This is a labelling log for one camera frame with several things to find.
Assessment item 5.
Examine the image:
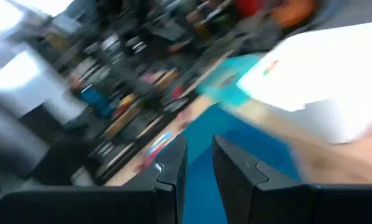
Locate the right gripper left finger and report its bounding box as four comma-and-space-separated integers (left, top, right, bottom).
123, 134, 188, 224

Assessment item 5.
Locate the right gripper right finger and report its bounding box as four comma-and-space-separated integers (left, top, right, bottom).
213, 134, 302, 224

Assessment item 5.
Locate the red wrapped candy bar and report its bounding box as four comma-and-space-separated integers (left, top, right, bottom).
136, 149, 162, 174

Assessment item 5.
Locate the white blue Hershey's candy bar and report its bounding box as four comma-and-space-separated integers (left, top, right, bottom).
147, 130, 176, 156

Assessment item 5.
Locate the blue plastic bin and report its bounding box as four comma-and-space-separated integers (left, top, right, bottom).
154, 104, 302, 224

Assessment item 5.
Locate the green plastic bin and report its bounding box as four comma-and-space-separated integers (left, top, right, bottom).
195, 53, 263, 107

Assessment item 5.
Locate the white plastic bin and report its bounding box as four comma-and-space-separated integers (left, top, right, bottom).
237, 20, 372, 144

